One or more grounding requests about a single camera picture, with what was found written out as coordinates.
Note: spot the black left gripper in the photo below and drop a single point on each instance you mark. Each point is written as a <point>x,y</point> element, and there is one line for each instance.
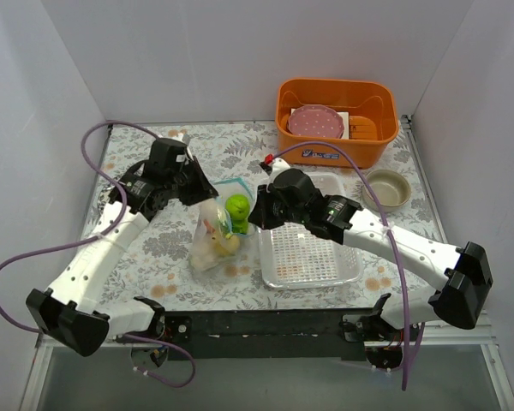
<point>190,184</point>

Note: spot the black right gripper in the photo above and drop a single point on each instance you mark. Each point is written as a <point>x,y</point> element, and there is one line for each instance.
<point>265,205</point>

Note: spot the green bell pepper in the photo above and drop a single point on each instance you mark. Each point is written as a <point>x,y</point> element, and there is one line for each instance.
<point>238,207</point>

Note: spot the yellow pear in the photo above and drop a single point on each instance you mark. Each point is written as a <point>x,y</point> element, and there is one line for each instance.
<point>225,246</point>

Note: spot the clear zip top bag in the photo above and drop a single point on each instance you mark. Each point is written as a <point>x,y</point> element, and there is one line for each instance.
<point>225,189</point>

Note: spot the white cauliflower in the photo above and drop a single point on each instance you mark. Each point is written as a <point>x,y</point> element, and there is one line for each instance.
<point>204,254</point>

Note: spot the white radish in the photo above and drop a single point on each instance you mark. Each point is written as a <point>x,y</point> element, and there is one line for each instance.
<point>214,217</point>

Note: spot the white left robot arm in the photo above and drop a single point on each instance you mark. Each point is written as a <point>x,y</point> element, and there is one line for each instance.
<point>69,310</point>

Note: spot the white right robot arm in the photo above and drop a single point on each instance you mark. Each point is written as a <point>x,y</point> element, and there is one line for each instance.
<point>458,278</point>

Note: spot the white plastic basket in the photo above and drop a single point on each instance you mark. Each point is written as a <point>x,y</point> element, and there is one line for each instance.
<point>292,258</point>

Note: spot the blue floral plate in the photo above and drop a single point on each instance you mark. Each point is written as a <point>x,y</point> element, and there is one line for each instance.
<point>103,198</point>

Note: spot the pink dotted plate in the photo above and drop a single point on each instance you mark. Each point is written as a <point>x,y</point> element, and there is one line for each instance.
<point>317,121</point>

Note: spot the orange soap dish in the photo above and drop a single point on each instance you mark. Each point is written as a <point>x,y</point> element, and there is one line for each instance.
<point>362,128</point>

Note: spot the beige ceramic bowl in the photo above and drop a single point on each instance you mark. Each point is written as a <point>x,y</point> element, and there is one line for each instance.
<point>391,189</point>

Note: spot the floral tablecloth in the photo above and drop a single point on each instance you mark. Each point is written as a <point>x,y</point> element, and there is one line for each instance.
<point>156,263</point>

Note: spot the orange plastic tub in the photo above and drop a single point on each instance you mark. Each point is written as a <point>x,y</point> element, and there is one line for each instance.
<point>346,97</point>

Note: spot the black base bar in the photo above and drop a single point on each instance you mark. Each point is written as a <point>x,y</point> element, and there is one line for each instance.
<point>254,334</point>

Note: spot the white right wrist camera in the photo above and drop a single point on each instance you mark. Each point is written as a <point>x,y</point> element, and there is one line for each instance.
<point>273,166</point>

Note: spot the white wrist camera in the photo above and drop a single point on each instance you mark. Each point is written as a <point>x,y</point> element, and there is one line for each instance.
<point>183,139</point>
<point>273,166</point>

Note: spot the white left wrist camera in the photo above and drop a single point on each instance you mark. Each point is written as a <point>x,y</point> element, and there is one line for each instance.
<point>183,139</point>

